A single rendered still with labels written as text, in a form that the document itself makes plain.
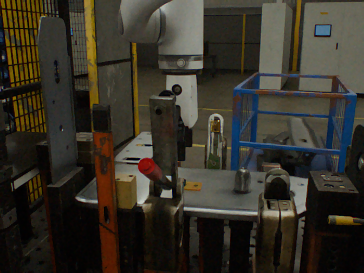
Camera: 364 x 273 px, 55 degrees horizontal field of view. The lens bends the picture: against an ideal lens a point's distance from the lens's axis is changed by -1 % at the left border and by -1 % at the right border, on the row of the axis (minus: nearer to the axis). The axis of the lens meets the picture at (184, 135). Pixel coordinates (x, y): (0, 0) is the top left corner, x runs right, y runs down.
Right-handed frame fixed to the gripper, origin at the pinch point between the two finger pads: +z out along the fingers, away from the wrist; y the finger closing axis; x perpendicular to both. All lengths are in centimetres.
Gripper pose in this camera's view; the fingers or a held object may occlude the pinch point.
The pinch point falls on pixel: (181, 148)
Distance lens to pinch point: 71.9
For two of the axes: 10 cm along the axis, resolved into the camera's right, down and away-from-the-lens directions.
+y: 1.6, -2.5, 9.5
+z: 0.0, 9.7, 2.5
